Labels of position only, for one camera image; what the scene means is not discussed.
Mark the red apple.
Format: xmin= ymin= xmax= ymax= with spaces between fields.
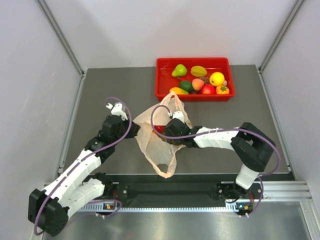
xmin=200 ymin=84 xmax=216 ymax=95

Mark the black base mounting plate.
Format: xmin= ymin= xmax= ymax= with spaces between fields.
xmin=99 ymin=174 xmax=263 ymax=203

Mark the green avocado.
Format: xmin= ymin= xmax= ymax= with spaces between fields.
xmin=178 ymin=80 xmax=194 ymax=92

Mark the translucent banana print plastic bag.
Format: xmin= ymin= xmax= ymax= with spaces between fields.
xmin=133 ymin=92 xmax=192 ymax=179

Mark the yellow green mango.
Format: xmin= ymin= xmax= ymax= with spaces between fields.
xmin=169 ymin=87 xmax=189 ymax=95

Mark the green pear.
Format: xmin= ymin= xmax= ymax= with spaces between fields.
xmin=171 ymin=64 xmax=188 ymax=78

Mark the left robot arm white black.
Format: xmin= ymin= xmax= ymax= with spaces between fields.
xmin=27 ymin=115 xmax=141 ymax=237

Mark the red strawberry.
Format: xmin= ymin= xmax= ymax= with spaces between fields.
xmin=154 ymin=125 xmax=165 ymax=134

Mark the pink peach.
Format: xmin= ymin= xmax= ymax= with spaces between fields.
xmin=191 ymin=78 xmax=205 ymax=91

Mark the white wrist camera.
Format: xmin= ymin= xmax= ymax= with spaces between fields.
xmin=168 ymin=111 xmax=186 ymax=124
xmin=106 ymin=102 xmax=129 ymax=121

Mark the aluminium frame rail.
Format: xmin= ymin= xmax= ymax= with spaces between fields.
xmin=262 ymin=181 xmax=313 ymax=202

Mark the yellow starfruit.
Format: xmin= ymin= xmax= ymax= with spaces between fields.
xmin=190 ymin=65 xmax=208 ymax=78

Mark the yellow orange fruit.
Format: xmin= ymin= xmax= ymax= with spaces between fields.
xmin=209 ymin=72 xmax=225 ymax=87

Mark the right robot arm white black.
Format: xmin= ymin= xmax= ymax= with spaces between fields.
xmin=164 ymin=118 xmax=279 ymax=198

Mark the orange persimmon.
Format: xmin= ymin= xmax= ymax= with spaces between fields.
xmin=215 ymin=85 xmax=230 ymax=95

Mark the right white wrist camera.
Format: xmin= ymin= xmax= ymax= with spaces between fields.
xmin=168 ymin=111 xmax=186 ymax=124

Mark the grey slotted cable duct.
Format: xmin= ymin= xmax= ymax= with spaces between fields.
xmin=82 ymin=201 xmax=241 ymax=213

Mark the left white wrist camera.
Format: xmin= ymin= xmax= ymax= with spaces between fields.
xmin=106 ymin=102 xmax=129 ymax=121

